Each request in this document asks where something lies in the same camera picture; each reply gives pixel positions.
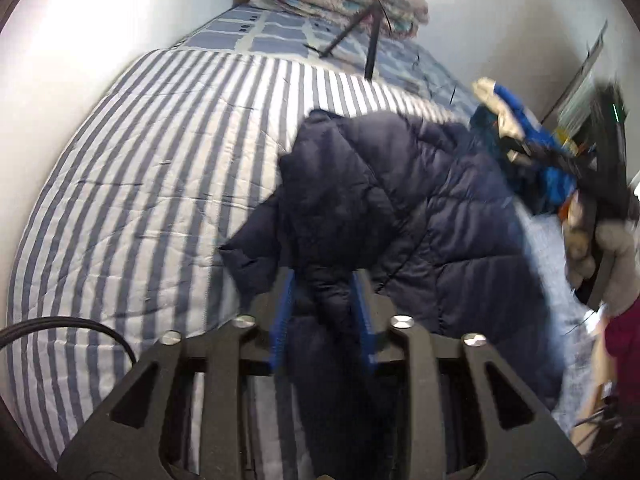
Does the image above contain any black clothes rack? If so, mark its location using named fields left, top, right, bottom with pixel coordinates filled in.
left=541, top=21, right=608, bottom=128

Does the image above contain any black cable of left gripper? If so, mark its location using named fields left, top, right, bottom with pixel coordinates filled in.
left=0, top=314, right=139, bottom=369

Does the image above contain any blue white striped quilt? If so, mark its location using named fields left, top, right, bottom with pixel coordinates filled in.
left=1, top=50, right=587, bottom=479

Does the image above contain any black tripod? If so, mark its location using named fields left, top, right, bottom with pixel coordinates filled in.
left=304, top=0, right=396, bottom=82

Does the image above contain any blue checkered bed sheet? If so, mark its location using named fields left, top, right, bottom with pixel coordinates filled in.
left=175, top=4, right=478, bottom=118

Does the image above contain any cream cloth in pile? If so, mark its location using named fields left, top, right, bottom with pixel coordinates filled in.
left=472, top=77, right=525, bottom=141

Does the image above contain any navy puffer jacket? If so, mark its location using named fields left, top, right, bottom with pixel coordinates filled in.
left=219, top=110, right=565, bottom=479

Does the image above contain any blue jacket on pile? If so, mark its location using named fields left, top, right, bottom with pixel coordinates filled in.
left=470, top=81, right=576, bottom=214

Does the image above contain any right hand white glove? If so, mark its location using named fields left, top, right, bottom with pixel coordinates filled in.
left=562, top=191, right=639, bottom=318

